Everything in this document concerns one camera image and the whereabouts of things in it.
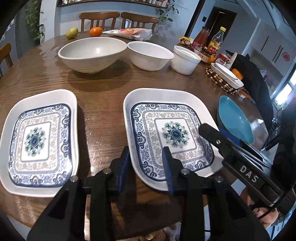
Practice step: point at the patterned rectangular plate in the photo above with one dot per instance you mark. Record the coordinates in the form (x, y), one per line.
(39, 144)
(157, 118)

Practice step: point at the medium white bowl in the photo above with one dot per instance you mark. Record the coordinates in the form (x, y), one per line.
(149, 56)

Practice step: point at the hanging green vine plant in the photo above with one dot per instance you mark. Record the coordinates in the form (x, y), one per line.
(32, 18)

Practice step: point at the side wooden chair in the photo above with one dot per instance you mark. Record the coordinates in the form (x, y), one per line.
(5, 54)

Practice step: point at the right wooden chair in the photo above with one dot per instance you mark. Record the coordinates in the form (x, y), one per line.
(130, 20)

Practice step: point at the teal blue plate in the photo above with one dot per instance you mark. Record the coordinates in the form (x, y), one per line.
(232, 119)

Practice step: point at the white oval floral dish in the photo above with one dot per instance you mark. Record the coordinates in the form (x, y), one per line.
(227, 75)

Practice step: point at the large grey-white bowl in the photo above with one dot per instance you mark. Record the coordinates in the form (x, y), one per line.
(91, 55)

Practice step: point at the right patterned rectangular plate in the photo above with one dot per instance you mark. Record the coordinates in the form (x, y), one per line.
(157, 118)

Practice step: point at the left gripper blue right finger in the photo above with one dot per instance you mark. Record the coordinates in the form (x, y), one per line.
(168, 163)

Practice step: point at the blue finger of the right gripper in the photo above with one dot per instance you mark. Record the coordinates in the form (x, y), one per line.
(230, 136)
(216, 138)

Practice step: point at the right ivy plant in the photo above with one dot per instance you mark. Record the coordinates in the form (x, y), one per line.
(167, 14)

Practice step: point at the wall spice shelf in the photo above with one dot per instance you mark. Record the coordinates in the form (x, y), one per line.
(155, 4)

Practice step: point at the orange fruit behind jars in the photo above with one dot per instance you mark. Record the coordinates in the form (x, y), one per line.
(237, 73)

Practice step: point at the left wooden chair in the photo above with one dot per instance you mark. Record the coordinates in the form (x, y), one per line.
(100, 19)

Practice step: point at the red lid chili jar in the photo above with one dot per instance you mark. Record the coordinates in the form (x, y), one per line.
(222, 59)

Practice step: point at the small white ramekin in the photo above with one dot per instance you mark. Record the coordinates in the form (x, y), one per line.
(185, 61)

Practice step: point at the left patterned rectangular plate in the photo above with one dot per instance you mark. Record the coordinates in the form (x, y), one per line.
(39, 144)

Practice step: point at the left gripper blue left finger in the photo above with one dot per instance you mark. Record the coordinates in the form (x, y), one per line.
(124, 168)

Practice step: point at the dark lid sauce jar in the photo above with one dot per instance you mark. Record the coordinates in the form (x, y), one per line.
(205, 55)

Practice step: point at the wooden bead trivet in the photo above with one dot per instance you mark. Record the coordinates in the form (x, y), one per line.
(216, 79)

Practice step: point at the red sauce bottle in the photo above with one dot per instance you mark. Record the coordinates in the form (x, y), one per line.
(200, 40)

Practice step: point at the yellow snack packet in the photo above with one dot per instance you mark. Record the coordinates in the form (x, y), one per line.
(185, 41)

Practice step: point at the orange tangerine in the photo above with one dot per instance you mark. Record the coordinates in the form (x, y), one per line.
(95, 32)

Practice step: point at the white snack bag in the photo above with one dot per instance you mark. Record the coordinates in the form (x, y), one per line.
(136, 34)

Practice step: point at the green pear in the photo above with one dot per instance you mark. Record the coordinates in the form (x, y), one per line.
(72, 33)

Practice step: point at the yellow cap vinegar bottle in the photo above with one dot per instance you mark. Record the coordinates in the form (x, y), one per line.
(216, 42)

